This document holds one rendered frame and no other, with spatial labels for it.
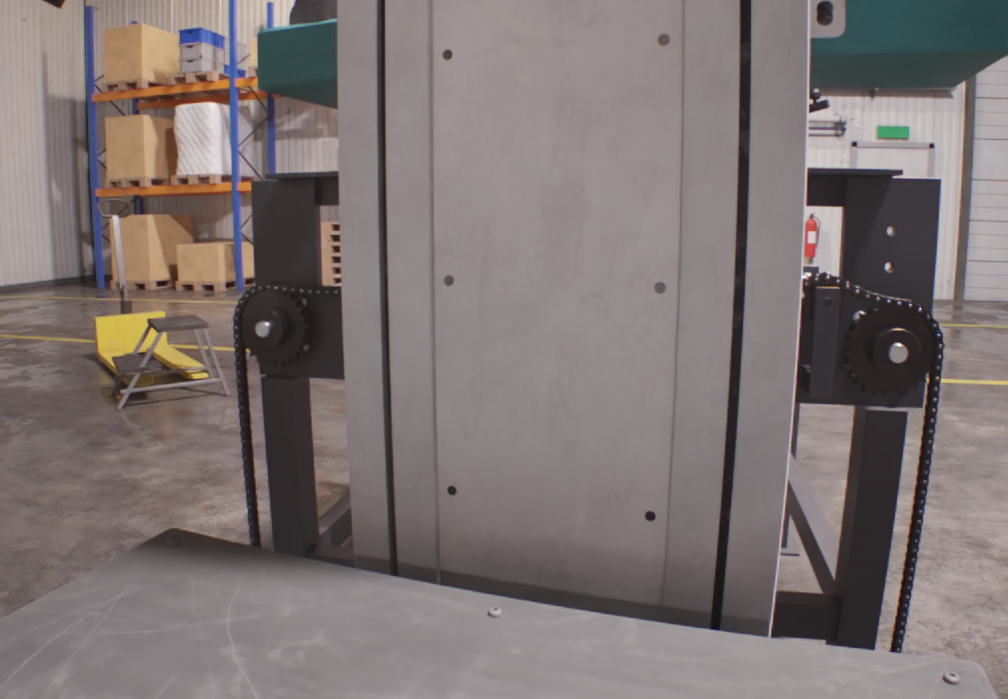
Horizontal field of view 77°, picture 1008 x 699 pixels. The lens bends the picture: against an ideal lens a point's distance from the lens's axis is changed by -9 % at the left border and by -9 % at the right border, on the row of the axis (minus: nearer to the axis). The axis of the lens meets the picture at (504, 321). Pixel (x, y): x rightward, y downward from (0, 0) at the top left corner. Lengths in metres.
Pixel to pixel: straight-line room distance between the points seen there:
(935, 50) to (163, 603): 0.66
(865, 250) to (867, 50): 0.79
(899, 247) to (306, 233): 1.13
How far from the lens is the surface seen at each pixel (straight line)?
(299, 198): 1.48
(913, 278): 1.38
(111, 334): 5.92
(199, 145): 11.14
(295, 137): 11.90
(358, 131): 0.55
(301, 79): 0.71
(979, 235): 11.20
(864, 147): 10.69
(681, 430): 0.49
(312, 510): 1.65
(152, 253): 11.81
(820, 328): 1.27
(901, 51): 0.60
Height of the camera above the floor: 1.08
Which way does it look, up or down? 9 degrees down
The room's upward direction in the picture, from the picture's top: straight up
